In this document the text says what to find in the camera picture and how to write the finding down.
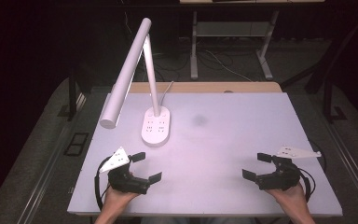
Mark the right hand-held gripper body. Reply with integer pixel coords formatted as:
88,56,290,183
255,145,323,191

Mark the white lamp cable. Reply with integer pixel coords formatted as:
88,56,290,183
158,80,174,107

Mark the aluminium floor rail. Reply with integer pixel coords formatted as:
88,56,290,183
323,119,358,214
16,124,76,224

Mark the person's right hand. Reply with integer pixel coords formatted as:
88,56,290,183
266,182,308,213

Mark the white metal desk frame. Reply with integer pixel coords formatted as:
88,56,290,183
189,9,280,81

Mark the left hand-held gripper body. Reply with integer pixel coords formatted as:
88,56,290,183
99,147,152,196

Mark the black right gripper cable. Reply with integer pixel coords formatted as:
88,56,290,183
297,167,317,203

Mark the person's left hand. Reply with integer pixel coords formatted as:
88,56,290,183
103,186,140,214

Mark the white floor cable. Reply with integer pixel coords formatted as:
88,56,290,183
204,49,254,83

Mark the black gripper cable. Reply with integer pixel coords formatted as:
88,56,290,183
93,156,112,212
297,167,317,203

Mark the black metal stand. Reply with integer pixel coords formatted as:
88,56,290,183
281,12,358,124
57,66,90,122

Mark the black floor frame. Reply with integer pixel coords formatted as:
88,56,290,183
63,132,90,157

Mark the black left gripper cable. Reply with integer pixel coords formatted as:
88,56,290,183
93,156,112,212

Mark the white desk lamp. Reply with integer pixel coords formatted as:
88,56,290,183
99,17,172,147

